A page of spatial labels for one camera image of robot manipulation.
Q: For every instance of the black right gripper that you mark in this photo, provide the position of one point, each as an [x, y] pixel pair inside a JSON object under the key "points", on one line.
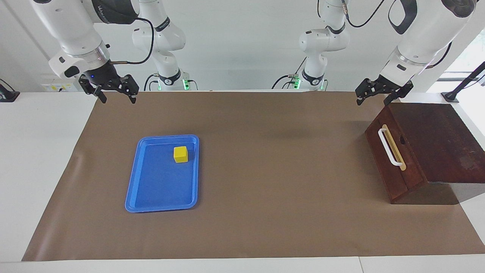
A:
{"points": [[102, 76]]}

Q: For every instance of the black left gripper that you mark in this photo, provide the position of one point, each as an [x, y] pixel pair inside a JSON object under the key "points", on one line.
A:
{"points": [[386, 86]]}

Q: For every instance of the wooden drawer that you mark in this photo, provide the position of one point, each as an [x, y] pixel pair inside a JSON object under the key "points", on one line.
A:
{"points": [[413, 163]]}

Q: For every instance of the yellow cube block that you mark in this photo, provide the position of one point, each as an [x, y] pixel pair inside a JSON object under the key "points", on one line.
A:
{"points": [[181, 154]]}

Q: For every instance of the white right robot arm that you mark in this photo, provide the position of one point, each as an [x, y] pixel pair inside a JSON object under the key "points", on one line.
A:
{"points": [[68, 26]]}

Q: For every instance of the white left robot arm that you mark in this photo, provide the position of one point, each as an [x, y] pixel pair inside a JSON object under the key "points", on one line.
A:
{"points": [[428, 34]]}

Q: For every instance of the black stand with base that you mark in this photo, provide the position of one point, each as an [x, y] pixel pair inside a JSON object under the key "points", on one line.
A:
{"points": [[450, 96]]}

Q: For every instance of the dark wooden cabinet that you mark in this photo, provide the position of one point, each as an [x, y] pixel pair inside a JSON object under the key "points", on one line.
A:
{"points": [[439, 144]]}

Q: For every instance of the blue plastic tray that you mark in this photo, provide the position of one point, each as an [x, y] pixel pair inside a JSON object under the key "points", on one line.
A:
{"points": [[163, 182]]}

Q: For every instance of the brown table mat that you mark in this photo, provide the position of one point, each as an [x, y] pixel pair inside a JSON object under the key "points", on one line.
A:
{"points": [[265, 208]]}

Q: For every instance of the white wall outlet box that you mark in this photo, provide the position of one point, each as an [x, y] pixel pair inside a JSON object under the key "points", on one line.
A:
{"points": [[53, 88]]}

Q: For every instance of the black clamp mount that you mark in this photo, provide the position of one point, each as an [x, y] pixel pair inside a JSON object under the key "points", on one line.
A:
{"points": [[7, 95]]}

